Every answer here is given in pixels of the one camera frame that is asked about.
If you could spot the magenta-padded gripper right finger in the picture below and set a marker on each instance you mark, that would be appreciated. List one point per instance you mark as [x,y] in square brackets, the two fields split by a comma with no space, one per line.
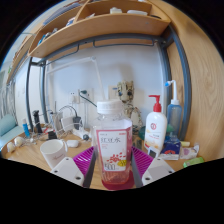
[158,170]

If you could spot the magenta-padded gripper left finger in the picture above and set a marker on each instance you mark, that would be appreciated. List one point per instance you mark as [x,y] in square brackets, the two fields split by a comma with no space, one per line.
[66,170]

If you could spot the clear drink bottle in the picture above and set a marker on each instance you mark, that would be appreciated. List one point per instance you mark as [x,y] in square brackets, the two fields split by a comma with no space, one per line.
[112,146]

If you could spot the small white digital display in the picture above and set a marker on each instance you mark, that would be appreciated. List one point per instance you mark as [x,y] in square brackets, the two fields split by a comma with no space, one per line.
[152,152]

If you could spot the white cup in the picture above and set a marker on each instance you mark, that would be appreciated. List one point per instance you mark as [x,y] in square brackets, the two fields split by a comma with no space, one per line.
[52,153]

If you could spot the blue tissue pack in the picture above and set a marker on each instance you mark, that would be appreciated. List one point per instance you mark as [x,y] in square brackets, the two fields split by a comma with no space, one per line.
[170,146]

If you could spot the white earbuds case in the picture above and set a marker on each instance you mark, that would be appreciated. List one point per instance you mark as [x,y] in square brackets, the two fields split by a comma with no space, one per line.
[72,143]

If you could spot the green packet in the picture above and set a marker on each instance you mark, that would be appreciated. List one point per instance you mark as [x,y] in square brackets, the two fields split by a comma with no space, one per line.
[193,162]

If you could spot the white wrapped packet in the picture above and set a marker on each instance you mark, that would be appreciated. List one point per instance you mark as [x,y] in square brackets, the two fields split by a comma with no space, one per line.
[189,151]

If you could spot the black power adapter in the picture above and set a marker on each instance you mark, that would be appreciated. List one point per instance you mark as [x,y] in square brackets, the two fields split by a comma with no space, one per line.
[52,135]

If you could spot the white lotion bottle, red pump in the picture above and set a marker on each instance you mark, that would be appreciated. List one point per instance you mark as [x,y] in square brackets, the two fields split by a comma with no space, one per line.
[155,130]

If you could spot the white charger with black plug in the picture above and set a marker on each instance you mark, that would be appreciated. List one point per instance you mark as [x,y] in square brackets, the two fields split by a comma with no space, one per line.
[68,123]

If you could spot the black bottle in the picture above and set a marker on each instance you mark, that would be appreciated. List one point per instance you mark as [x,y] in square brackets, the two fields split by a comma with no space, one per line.
[36,121]

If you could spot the blue tube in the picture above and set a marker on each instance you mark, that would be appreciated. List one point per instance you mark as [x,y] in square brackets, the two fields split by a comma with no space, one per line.
[25,128]

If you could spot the teal cushion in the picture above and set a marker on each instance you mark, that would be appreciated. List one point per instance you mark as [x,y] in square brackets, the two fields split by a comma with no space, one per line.
[7,126]

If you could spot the brown tree figurine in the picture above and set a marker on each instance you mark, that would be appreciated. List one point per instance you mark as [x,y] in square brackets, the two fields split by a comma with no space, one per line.
[126,91]

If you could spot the white desk lamp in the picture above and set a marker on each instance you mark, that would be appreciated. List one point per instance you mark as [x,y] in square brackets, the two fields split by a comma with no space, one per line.
[71,64]

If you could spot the wooden shelf unit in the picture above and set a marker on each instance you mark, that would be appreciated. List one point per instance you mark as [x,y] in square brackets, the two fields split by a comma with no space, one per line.
[100,28]

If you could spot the white double wall socket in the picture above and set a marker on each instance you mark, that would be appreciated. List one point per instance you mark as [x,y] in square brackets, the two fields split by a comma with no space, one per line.
[74,96]

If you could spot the white single wall socket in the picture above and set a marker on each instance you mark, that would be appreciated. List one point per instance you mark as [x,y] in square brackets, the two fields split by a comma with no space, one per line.
[112,92]

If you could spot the grey metal desk frame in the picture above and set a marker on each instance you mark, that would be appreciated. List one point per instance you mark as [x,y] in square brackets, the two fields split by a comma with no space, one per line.
[185,83]

